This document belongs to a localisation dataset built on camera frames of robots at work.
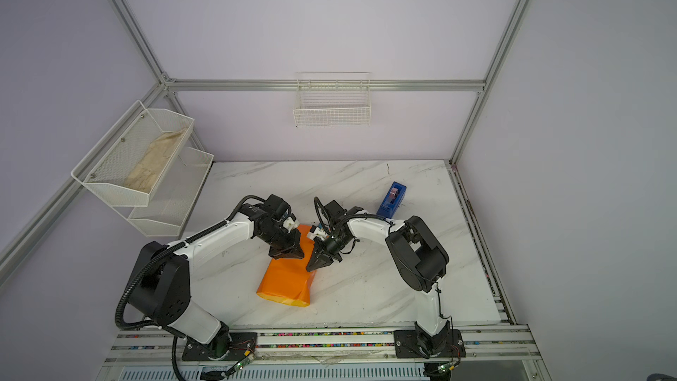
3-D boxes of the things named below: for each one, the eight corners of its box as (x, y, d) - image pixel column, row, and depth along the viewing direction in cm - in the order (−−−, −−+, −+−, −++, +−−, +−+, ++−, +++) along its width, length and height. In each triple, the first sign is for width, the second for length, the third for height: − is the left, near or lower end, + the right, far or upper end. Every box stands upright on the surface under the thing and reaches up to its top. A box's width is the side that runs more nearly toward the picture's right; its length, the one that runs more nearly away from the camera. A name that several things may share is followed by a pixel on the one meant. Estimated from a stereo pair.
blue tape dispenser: (374, 218, 103) (376, 209, 98) (392, 190, 112) (394, 181, 107) (388, 225, 101) (390, 215, 96) (404, 196, 110) (407, 186, 105)
